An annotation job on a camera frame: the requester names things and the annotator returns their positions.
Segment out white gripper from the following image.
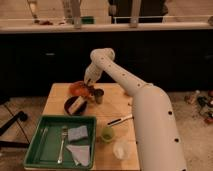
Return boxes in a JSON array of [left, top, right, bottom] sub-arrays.
[[84, 64, 101, 91]]

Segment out clear plastic cup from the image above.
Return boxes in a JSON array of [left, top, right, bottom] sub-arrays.
[[113, 140, 130, 160]]

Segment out green cup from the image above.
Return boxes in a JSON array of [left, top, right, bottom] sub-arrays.
[[100, 127, 115, 143]]

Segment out black handled knife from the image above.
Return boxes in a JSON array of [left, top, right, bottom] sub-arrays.
[[107, 115, 133, 126]]

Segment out red bowl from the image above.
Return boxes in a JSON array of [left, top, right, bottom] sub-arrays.
[[69, 81, 90, 97]]

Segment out clutter pile right floor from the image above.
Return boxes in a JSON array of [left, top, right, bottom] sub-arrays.
[[184, 90, 213, 124]]

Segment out wooden table board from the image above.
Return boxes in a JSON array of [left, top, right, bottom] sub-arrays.
[[33, 83, 141, 171]]

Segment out green plastic tray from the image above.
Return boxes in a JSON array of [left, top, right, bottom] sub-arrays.
[[24, 115, 96, 171]]

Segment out beige sponge block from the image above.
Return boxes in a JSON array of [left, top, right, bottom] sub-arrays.
[[69, 97, 86, 114]]

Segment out silver fork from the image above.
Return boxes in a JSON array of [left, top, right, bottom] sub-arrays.
[[57, 126, 68, 164]]

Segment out black stand left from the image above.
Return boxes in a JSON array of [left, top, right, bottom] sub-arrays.
[[0, 104, 30, 148]]

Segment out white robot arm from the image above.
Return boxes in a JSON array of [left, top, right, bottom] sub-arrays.
[[84, 48, 187, 171]]

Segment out dark metal cup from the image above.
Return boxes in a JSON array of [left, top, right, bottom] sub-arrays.
[[94, 89, 104, 104]]

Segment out grey cloth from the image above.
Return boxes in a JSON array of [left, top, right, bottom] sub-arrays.
[[66, 145, 90, 166]]

